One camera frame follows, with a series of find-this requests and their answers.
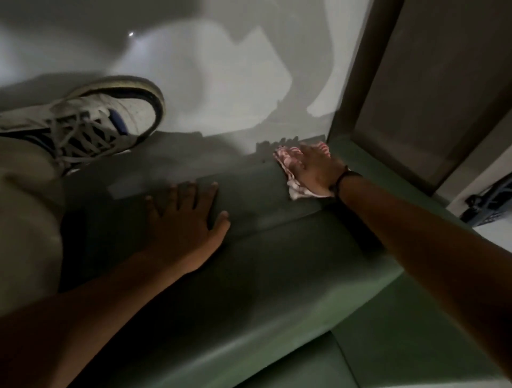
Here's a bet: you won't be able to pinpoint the black wristband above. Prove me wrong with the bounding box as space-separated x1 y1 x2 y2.
329 167 363 199

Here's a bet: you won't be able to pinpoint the person's right forearm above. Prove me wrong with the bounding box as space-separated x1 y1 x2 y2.
339 174 512 371

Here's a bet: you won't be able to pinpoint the person's left hand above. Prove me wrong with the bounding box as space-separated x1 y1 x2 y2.
139 180 232 277

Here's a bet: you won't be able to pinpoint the red white checkered cloth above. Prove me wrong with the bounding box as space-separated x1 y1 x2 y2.
273 141 333 201

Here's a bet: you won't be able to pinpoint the person's right hand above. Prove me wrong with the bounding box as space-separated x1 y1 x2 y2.
293 142 347 198

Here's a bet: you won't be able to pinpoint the person's left forearm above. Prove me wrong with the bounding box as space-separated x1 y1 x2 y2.
0 249 201 388

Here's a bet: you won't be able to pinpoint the green upholstered bench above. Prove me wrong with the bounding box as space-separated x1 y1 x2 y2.
59 134 512 388

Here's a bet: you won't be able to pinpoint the khaki trousers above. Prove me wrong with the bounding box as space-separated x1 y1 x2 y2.
0 135 67 317

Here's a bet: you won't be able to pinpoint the person's right white sneaker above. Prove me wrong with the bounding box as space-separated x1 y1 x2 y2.
0 75 167 177

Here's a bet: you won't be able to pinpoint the dark desk telephone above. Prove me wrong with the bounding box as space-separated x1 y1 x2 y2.
460 172 512 229

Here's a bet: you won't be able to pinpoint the brown bedside cabinet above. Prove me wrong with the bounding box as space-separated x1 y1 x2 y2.
326 0 512 253

